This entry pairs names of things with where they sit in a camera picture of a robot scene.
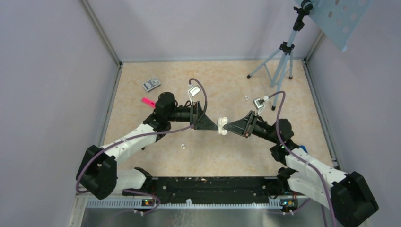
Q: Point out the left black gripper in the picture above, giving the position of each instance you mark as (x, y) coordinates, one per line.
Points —
(200, 121)

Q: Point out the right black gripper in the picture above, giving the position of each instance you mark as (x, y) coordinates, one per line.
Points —
(248, 124)

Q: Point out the white earbud charging case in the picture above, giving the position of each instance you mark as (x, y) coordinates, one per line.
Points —
(221, 122)

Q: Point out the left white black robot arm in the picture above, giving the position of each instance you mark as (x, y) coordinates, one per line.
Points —
(98, 174)

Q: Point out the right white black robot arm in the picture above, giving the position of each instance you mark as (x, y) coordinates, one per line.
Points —
(346, 195)

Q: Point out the pink rectangular block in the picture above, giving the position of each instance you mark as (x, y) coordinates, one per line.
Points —
(148, 102)

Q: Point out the grey playing card box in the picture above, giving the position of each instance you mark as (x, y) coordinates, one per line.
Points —
(151, 84)

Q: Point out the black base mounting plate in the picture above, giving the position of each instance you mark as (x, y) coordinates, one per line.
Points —
(217, 190)

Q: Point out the perforated grey metal plate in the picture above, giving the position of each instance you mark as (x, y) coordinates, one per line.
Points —
(336, 18)

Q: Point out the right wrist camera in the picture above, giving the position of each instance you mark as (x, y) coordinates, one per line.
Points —
(259, 103)

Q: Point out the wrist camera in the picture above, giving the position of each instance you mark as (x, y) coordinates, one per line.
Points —
(259, 103)
(194, 91)

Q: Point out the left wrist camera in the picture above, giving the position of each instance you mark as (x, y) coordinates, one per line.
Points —
(194, 91)

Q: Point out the grey camera tripod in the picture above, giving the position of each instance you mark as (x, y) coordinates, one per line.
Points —
(285, 64)

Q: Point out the white cable duct rail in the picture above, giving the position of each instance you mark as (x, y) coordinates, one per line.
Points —
(137, 203)

